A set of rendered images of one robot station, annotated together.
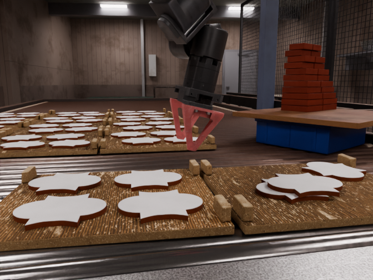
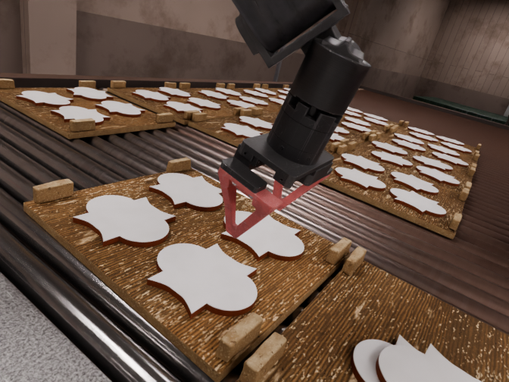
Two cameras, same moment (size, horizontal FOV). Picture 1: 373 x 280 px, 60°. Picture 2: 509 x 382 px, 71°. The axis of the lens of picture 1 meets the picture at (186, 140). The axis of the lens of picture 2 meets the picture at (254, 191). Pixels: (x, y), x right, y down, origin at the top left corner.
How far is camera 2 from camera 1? 0.37 m
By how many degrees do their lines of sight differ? 40
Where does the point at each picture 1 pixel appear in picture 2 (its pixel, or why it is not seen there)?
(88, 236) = (91, 263)
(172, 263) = (107, 357)
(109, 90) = (460, 95)
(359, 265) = not seen: outside the picture
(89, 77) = (442, 72)
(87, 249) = (87, 275)
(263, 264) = not seen: outside the picture
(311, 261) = not seen: outside the picture
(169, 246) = (146, 333)
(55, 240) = (72, 248)
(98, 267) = (56, 302)
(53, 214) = (108, 220)
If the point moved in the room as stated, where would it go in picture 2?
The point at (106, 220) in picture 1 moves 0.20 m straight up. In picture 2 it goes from (134, 257) to (148, 113)
